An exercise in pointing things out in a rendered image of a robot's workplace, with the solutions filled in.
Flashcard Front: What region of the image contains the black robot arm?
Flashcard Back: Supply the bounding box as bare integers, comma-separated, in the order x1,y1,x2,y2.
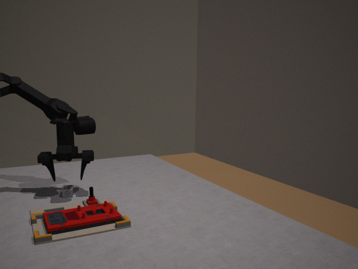
0,73,96,161

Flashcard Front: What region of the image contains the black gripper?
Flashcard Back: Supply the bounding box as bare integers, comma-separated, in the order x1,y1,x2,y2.
37,136,94,181

